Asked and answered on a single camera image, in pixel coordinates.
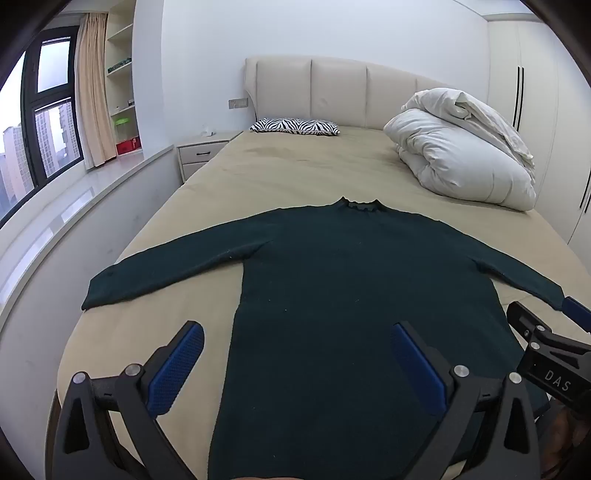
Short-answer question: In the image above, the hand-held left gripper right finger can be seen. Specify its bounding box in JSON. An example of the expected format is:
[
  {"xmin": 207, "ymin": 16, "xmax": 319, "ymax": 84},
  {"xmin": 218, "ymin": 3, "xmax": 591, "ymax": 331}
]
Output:
[{"xmin": 392, "ymin": 322, "xmax": 541, "ymax": 480}]

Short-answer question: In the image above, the beige padded headboard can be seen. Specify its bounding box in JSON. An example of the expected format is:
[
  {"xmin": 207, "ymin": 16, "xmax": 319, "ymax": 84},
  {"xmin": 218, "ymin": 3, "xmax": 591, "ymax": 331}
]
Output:
[{"xmin": 244, "ymin": 56, "xmax": 467, "ymax": 132}]

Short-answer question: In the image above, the beige curtain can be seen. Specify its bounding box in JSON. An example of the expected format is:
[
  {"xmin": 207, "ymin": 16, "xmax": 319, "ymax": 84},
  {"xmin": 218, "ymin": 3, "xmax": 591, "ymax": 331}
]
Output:
[{"xmin": 74, "ymin": 12, "xmax": 117, "ymax": 169}]

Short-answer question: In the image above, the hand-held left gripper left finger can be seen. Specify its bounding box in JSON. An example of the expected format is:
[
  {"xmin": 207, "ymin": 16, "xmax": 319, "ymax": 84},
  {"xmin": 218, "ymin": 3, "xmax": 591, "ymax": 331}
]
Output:
[{"xmin": 51, "ymin": 320, "xmax": 205, "ymax": 480}]

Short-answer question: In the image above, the white folded duvet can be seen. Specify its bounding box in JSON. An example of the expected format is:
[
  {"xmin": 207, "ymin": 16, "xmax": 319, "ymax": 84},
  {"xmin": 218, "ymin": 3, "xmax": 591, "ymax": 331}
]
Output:
[{"xmin": 383, "ymin": 88, "xmax": 537, "ymax": 212}]

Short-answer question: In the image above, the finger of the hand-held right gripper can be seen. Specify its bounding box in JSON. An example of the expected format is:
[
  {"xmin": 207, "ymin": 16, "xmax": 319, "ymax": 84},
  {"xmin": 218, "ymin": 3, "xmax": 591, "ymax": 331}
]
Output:
[
  {"xmin": 506, "ymin": 301, "xmax": 561, "ymax": 352},
  {"xmin": 560, "ymin": 295, "xmax": 591, "ymax": 334}
]

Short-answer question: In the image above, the zebra print pillow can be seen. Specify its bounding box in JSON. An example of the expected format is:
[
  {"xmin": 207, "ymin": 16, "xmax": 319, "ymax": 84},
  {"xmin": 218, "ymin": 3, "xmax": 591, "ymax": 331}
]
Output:
[{"xmin": 250, "ymin": 118, "xmax": 341, "ymax": 138}]

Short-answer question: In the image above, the bed with beige sheet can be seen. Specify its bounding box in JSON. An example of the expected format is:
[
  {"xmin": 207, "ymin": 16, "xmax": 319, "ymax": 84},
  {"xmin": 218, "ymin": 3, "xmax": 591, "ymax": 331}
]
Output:
[{"xmin": 55, "ymin": 127, "xmax": 571, "ymax": 480}]

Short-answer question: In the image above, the white wardrobe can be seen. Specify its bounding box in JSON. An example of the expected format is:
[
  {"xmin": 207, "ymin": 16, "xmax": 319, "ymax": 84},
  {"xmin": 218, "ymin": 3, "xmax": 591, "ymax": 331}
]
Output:
[{"xmin": 487, "ymin": 18, "xmax": 591, "ymax": 259}]

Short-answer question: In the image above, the white window ledge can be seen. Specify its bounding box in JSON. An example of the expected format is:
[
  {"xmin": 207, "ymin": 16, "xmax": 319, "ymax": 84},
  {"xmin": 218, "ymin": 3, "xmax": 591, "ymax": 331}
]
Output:
[{"xmin": 0, "ymin": 144, "xmax": 178, "ymax": 324}]

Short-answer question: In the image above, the black framed window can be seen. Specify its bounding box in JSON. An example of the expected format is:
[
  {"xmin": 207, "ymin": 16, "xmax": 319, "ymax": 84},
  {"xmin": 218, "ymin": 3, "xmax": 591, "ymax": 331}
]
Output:
[{"xmin": 0, "ymin": 25, "xmax": 85, "ymax": 227}]

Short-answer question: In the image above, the white wall shelf unit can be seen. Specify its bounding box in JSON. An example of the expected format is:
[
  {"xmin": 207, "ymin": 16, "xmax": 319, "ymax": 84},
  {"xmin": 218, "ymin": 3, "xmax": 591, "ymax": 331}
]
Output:
[{"xmin": 104, "ymin": 0, "xmax": 144, "ymax": 158}]

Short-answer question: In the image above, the dark green sweater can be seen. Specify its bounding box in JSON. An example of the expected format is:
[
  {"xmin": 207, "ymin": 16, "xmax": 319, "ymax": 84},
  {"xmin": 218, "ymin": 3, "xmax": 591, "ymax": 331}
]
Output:
[{"xmin": 82, "ymin": 197, "xmax": 566, "ymax": 480}]

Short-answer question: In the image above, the white nightstand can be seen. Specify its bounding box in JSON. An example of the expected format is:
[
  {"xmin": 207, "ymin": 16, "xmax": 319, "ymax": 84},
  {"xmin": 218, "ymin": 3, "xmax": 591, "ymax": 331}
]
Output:
[{"xmin": 177, "ymin": 131, "xmax": 244, "ymax": 183}]

